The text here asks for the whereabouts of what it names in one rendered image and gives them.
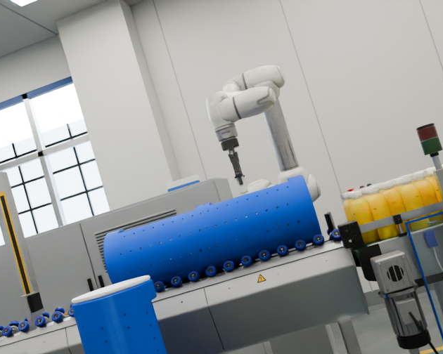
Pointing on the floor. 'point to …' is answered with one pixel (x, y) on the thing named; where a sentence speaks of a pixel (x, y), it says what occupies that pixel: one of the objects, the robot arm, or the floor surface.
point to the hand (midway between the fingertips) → (242, 185)
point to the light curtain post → (15, 232)
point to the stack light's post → (442, 179)
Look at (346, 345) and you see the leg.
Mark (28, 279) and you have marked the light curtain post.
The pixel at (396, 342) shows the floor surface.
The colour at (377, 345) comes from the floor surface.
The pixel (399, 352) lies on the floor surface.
